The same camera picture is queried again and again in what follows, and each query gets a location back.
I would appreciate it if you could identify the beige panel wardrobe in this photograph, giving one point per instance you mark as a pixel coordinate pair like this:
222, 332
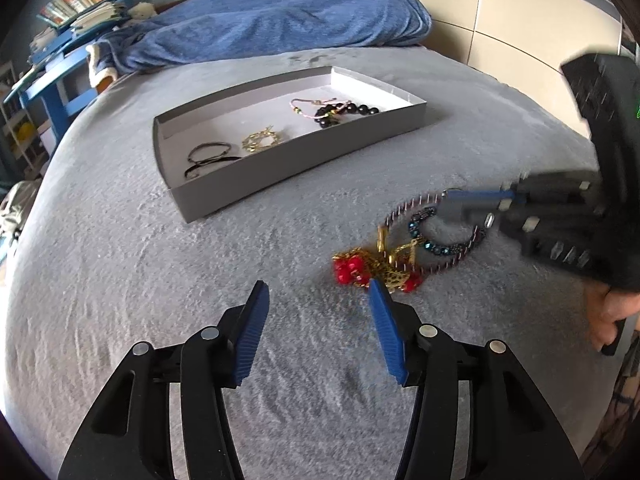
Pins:
500, 10

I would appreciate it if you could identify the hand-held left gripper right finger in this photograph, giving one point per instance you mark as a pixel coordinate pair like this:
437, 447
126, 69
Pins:
387, 332

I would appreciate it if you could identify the patterned dark clothing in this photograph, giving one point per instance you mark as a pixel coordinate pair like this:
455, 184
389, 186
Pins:
622, 400

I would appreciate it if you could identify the white storage rack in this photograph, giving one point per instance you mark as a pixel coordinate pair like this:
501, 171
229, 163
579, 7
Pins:
7, 125

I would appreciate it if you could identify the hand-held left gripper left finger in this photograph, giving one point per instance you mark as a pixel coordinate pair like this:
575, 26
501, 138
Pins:
250, 337

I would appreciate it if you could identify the white plush toy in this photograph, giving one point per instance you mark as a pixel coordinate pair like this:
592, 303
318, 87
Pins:
141, 10

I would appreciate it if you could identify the blue pillow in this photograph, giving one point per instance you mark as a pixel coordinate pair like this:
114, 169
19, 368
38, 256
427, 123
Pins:
300, 15

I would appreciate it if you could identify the grey fleece bed blanket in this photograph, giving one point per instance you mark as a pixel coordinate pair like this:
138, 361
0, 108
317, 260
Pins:
150, 285

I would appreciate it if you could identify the blue white fleece garment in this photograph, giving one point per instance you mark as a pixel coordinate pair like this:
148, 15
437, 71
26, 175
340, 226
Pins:
100, 66

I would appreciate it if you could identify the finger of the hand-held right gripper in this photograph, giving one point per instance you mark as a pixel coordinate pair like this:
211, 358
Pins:
475, 212
490, 195

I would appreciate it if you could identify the person's right hand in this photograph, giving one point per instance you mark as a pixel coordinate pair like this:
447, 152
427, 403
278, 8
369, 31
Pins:
605, 307

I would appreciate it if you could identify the grey cardboard tray box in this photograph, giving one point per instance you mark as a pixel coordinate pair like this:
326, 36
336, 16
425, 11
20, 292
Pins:
210, 205

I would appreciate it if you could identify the blue shelf with books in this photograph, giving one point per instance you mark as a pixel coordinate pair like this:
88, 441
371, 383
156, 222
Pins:
55, 105

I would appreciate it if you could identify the yellow toy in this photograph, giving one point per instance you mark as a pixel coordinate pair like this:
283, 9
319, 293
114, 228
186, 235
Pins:
23, 132

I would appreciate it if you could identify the thin silver grey bangle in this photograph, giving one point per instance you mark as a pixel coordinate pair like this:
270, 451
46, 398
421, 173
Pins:
191, 153

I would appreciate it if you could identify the stack of papers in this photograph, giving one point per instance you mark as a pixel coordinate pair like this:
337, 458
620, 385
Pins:
97, 14

